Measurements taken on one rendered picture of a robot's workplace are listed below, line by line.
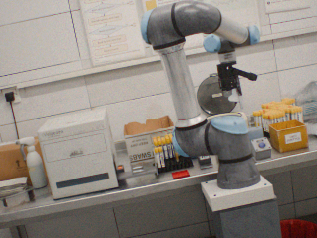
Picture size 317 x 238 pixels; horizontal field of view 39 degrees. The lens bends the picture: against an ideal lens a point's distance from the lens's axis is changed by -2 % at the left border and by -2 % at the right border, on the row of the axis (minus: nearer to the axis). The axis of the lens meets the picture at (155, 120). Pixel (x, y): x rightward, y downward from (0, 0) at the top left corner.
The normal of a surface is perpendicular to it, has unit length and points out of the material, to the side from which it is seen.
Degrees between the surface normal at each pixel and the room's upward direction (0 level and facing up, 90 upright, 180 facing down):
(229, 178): 69
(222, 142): 86
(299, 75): 90
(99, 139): 90
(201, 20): 103
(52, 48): 90
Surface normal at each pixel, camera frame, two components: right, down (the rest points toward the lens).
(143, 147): 0.05, 0.15
